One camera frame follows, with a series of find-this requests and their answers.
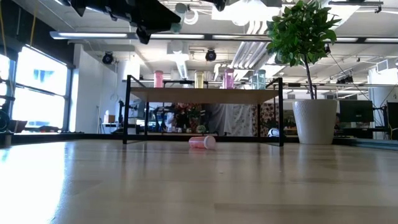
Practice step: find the black ceiling spotlight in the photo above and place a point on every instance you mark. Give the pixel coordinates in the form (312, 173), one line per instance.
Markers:
(211, 55)
(107, 58)

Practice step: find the patterned hanging cloth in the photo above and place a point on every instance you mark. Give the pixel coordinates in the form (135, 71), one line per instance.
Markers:
(265, 118)

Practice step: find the small cardboard box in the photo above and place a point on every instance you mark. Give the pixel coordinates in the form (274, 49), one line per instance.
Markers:
(109, 119)

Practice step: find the yellow pill bottle white cap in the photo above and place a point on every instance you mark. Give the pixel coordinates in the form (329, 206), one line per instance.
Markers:
(199, 80)

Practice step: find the green leafy plant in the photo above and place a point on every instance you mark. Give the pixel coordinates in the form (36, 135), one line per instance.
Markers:
(298, 31)

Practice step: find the white round object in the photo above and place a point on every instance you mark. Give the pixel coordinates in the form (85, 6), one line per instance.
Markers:
(273, 132)

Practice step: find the long linear ceiling light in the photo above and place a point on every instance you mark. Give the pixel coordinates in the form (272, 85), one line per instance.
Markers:
(189, 36)

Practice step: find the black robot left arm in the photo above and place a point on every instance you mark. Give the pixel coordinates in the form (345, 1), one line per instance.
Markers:
(4, 140)

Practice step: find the person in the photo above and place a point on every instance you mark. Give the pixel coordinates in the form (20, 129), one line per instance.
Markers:
(186, 119)

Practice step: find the grey hanging cloth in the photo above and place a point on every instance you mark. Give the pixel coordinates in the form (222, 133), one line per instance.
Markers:
(214, 116)

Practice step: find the black computer monitor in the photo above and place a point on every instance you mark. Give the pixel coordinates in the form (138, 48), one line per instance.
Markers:
(356, 111)
(393, 118)

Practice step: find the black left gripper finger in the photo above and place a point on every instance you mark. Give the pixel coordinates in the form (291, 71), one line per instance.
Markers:
(144, 35)
(152, 15)

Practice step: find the black aluminium table frame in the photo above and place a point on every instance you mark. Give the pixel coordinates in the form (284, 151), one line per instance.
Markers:
(109, 136)

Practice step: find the white ceiling air duct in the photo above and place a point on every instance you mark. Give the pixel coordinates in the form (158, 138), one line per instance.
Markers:
(180, 59)

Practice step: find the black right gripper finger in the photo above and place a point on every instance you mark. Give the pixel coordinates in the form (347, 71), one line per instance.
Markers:
(217, 3)

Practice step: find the small green round object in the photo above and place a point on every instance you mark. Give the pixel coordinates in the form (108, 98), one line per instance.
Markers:
(201, 128)

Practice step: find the wooden shelf black metal frame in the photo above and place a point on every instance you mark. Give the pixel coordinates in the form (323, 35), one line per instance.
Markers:
(202, 96)

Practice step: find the red pill bottle white cap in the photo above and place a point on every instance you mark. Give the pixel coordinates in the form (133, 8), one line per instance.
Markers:
(200, 142)
(158, 79)

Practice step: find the white plant pot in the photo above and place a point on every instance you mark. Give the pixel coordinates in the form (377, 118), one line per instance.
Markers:
(315, 121)

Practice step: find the white hanging cloth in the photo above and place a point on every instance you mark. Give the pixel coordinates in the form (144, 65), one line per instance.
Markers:
(237, 119)

